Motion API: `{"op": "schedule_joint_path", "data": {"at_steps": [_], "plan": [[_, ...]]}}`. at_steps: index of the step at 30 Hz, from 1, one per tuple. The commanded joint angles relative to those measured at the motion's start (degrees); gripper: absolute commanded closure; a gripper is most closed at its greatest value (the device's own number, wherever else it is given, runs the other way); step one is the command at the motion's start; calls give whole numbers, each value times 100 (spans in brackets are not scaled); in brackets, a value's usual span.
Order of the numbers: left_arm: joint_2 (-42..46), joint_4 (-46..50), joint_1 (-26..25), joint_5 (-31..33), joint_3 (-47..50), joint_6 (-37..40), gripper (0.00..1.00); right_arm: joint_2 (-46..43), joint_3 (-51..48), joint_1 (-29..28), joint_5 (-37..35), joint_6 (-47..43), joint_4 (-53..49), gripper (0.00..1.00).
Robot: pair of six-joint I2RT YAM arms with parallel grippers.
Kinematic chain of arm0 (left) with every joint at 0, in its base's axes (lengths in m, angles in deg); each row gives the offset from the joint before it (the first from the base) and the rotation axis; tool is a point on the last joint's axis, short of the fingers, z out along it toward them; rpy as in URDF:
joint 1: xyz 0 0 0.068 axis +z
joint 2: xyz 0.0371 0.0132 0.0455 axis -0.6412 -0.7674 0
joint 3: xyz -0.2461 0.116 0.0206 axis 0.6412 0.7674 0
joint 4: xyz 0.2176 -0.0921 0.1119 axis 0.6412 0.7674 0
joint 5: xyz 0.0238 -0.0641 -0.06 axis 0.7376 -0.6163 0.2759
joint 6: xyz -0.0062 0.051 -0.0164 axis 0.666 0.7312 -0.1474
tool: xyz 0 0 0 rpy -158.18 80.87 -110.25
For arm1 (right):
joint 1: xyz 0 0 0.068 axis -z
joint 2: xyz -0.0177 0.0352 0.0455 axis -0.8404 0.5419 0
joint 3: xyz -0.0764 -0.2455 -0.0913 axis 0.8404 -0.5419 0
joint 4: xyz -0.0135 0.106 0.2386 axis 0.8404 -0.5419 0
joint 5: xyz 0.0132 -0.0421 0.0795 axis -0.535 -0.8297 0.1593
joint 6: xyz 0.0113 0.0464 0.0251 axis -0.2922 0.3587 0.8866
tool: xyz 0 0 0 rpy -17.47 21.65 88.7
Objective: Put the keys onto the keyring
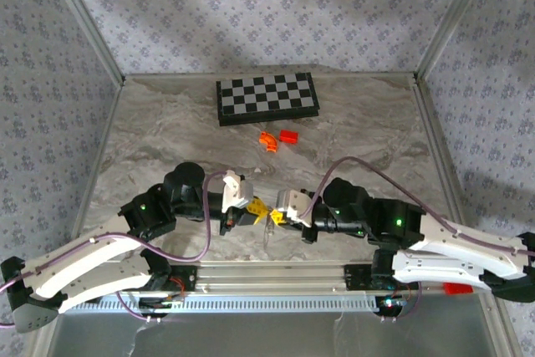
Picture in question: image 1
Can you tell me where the aluminium frame post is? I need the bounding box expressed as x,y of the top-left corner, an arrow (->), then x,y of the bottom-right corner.
415,0 -> 499,82
41,0 -> 127,84

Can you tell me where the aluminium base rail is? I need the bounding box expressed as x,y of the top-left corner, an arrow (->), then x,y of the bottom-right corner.
49,259 -> 499,296

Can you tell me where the red plastic block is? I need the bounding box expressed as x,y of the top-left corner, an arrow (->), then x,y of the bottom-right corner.
442,283 -> 476,296

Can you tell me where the perforated metal rail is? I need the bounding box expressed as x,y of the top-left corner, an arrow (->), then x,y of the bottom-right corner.
99,293 -> 403,314

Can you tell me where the grey metal panel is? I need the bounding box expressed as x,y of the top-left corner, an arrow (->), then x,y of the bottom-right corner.
39,293 -> 513,357

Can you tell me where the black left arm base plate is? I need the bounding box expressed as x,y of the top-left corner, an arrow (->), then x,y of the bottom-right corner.
156,263 -> 198,292

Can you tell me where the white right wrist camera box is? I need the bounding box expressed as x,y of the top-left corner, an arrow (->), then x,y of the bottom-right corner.
277,188 -> 318,229

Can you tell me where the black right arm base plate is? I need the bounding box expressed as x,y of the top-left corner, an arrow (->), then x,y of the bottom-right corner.
342,263 -> 421,291

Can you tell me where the silver keyring with ball chain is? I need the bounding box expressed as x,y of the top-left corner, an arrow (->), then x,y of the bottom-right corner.
261,217 -> 277,250

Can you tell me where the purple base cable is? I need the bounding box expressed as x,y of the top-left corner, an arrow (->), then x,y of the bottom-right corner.
378,281 -> 423,324

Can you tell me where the black grey folded chessboard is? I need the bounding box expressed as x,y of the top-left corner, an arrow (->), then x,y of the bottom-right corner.
215,72 -> 322,128

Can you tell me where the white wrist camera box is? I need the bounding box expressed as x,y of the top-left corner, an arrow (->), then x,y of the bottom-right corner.
277,188 -> 318,229
220,169 -> 257,215

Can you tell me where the orange curved toy brick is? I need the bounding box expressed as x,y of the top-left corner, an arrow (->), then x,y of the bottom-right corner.
258,130 -> 279,155

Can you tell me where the aluminium table side rail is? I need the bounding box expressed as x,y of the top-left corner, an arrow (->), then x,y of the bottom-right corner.
69,79 -> 127,241
411,74 -> 473,224

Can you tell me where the green circuit board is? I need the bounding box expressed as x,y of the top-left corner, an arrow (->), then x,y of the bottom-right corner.
375,296 -> 409,317
137,296 -> 185,313

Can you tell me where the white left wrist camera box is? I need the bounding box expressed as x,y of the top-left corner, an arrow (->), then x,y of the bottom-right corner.
220,169 -> 257,215

